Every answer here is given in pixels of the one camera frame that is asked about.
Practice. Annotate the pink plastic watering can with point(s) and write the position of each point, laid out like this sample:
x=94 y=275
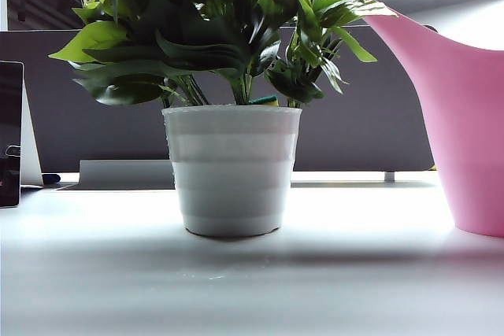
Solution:
x=464 y=115

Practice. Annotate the white ribbed plant pot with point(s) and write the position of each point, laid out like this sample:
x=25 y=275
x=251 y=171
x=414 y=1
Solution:
x=232 y=170

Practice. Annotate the green artificial leafy plant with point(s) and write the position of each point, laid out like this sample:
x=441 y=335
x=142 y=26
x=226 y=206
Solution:
x=204 y=45

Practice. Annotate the yellow green sponge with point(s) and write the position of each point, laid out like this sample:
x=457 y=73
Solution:
x=267 y=100

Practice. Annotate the grey desk partition panel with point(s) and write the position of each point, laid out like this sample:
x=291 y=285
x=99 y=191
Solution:
x=354 y=123

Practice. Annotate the grey partition base box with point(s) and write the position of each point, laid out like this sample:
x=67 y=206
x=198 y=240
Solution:
x=118 y=174

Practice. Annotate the white partition foot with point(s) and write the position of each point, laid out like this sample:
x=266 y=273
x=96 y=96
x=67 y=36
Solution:
x=389 y=176

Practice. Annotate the yellow rounded object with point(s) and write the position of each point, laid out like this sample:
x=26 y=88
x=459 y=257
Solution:
x=434 y=167

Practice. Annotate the small blue object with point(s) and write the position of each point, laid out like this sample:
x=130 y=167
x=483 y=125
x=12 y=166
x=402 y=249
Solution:
x=51 y=178

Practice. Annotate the white stand board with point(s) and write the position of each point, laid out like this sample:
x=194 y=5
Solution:
x=32 y=155

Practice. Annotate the black glossy panel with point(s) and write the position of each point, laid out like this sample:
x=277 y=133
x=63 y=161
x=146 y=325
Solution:
x=10 y=115

